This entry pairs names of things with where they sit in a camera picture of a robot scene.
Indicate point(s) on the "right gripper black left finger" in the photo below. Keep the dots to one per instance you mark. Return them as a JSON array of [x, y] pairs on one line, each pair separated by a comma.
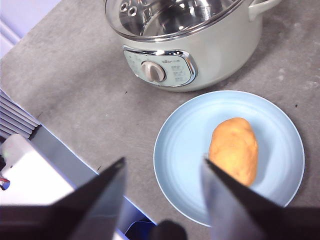
[[75, 220]]

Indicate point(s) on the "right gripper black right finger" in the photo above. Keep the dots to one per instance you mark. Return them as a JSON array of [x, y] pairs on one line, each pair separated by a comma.
[[250, 217]]

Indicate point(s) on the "brown potato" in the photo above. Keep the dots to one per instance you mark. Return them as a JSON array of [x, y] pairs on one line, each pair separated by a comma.
[[232, 147]]

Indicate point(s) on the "blue round plate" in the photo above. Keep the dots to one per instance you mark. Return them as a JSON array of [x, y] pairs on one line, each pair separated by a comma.
[[185, 140]]

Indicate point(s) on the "pale green electric steamer pot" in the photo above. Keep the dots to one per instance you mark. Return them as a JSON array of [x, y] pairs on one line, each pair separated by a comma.
[[220, 57]]

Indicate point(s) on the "white box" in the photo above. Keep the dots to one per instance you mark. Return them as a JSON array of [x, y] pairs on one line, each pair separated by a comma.
[[32, 175]]

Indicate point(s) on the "grey ribbed panel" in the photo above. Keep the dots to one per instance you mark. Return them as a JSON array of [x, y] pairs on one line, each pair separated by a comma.
[[15, 117]]

